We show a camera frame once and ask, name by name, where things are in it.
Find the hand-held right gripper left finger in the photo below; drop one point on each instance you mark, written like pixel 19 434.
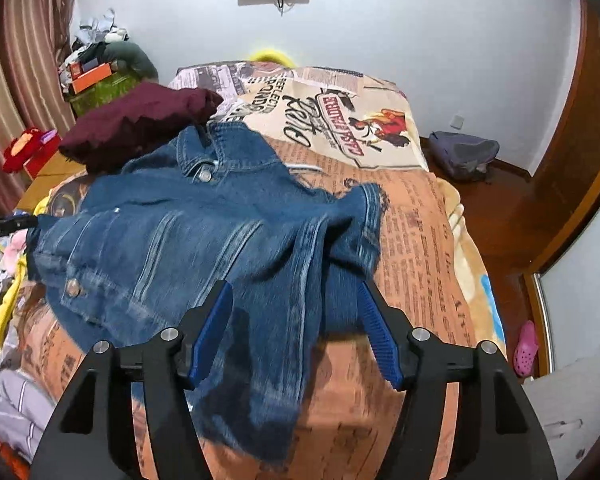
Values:
pixel 211 332

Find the pile of white clothes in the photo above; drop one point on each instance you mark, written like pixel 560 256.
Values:
pixel 95 30

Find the grey striped cloth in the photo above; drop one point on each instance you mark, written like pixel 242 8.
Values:
pixel 20 405

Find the wooden door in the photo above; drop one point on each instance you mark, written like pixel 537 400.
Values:
pixel 587 125

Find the red box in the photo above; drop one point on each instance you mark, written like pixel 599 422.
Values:
pixel 42 165

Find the red plush toy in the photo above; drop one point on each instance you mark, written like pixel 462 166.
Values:
pixel 22 147

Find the dark green cloth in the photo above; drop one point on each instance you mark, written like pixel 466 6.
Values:
pixel 135 57

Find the orange box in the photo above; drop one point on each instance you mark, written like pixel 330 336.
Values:
pixel 92 79

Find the white wall socket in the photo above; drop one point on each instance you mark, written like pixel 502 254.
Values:
pixel 457 121

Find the blue denim jacket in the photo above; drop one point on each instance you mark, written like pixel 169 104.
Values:
pixel 190 240

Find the yellow round object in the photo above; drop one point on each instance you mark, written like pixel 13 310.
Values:
pixel 272 56

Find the pink clog shoe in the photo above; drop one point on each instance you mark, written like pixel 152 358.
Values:
pixel 526 347

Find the striped brown curtain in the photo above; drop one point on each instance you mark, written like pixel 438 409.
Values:
pixel 15 70

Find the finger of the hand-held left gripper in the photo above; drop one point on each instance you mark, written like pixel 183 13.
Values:
pixel 7 226

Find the maroon cloth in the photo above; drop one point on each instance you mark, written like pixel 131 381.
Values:
pixel 135 120

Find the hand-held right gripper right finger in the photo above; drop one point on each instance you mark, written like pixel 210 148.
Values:
pixel 380 342

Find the yellow cloth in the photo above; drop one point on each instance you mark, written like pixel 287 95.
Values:
pixel 10 310

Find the printed blanket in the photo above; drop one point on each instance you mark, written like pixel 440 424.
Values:
pixel 420 260

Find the grey backpack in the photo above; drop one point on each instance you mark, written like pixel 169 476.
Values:
pixel 462 155

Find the pink cloth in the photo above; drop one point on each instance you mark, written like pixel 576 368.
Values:
pixel 12 255

